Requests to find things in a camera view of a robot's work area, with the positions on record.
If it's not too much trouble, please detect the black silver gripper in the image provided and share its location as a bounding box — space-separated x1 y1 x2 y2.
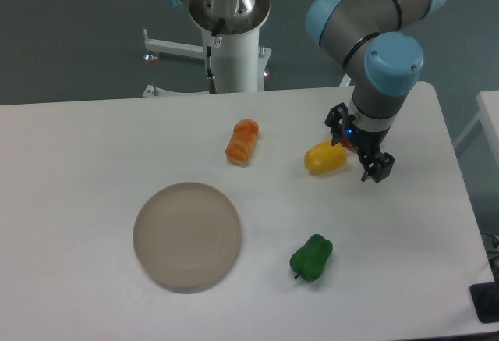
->
324 100 396 183

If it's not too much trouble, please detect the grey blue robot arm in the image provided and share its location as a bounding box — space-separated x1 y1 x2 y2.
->
166 0 446 182

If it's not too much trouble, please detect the red pepper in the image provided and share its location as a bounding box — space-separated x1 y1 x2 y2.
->
340 140 357 154

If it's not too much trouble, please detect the yellow pepper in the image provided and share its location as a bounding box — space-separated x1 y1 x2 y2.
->
304 140 347 175

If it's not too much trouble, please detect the green pepper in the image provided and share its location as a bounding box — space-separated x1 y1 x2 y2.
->
289 234 334 282

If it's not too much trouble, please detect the orange croissant bread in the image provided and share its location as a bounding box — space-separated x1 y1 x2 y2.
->
225 119 259 166

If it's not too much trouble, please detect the white side table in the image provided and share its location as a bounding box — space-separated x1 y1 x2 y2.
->
453 90 498 155

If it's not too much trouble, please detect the beige round plate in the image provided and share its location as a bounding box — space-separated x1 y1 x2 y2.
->
133 182 242 293

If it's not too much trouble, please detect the black box at edge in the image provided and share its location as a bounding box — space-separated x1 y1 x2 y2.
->
469 282 498 324

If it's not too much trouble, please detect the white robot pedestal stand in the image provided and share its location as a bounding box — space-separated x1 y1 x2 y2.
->
140 0 273 99

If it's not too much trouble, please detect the black cable on pedestal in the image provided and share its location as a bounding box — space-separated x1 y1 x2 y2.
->
205 17 225 95

